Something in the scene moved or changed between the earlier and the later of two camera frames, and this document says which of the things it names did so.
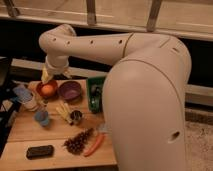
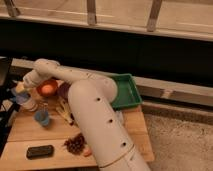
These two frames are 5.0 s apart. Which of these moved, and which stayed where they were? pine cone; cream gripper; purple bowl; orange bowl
Moved: cream gripper
Stayed: purple bowl; orange bowl; pine cone
